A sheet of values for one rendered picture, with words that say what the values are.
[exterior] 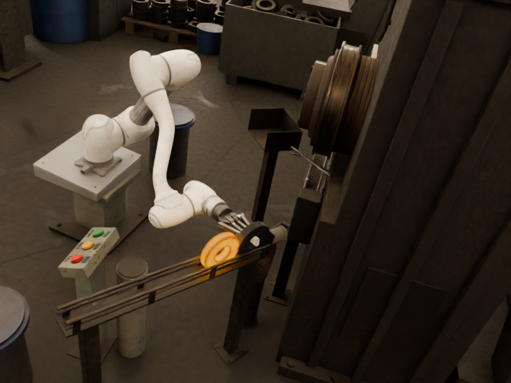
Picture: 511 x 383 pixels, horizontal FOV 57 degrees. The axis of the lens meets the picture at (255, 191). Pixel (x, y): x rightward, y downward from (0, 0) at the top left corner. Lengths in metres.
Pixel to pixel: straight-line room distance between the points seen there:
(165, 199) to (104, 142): 0.70
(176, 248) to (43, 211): 0.82
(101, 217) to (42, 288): 0.47
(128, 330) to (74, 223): 0.95
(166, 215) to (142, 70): 0.59
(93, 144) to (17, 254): 0.73
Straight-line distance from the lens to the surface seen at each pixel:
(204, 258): 1.66
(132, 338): 2.17
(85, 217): 2.80
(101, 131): 2.45
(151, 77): 2.00
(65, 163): 2.65
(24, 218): 2.99
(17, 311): 1.95
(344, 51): 1.88
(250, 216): 3.01
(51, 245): 2.79
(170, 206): 1.88
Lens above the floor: 1.91
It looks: 36 degrees down
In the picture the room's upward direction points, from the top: 11 degrees clockwise
